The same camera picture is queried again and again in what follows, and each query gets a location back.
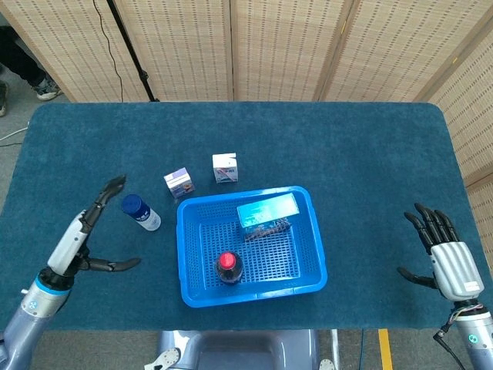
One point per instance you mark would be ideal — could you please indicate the small purple carton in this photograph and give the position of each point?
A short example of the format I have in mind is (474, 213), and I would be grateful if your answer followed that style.
(179, 183)

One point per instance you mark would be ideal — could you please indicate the blue perforated plastic basket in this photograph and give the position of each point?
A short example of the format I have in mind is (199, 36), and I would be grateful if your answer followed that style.
(192, 277)

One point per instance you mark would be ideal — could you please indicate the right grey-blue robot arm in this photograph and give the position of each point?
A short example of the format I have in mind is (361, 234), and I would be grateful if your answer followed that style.
(475, 339)

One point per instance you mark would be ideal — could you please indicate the bamboo folding screen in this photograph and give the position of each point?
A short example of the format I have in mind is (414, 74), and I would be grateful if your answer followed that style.
(289, 38)

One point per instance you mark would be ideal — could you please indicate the cola bottle red cap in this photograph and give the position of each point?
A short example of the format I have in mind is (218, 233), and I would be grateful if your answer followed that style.
(228, 266)

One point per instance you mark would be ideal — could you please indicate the white bottle blue cap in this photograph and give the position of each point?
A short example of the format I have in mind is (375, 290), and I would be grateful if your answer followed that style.
(140, 212)

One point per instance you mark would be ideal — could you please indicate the dark sneaker white sole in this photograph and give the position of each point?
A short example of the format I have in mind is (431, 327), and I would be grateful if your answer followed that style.
(48, 91)
(3, 100)

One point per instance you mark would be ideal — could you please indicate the person black trousers leg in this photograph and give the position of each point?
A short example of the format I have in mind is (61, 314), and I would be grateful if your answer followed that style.
(19, 61)

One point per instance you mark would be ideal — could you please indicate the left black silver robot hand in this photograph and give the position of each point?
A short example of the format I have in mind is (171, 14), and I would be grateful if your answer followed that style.
(69, 243)

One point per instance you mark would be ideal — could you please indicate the black tripod stand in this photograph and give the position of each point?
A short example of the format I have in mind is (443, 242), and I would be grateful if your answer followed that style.
(133, 58)

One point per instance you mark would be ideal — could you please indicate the blue chocolate cookie box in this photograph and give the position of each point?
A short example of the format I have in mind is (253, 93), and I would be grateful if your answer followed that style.
(267, 212)

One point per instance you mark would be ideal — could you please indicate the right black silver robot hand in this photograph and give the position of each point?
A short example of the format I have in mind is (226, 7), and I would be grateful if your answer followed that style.
(456, 270)

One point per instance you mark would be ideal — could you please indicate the teal table cloth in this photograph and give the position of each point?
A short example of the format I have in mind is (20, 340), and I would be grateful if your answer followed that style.
(346, 154)

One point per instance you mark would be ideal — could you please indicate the yellow floor tape strip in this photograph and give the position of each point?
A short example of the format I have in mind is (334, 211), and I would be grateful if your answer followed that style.
(385, 350)

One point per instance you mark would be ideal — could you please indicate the white milk carton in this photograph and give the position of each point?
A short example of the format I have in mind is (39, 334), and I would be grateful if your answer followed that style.
(225, 169)

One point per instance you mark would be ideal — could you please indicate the grey-blue robot torso base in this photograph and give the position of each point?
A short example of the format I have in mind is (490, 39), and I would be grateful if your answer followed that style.
(239, 350)

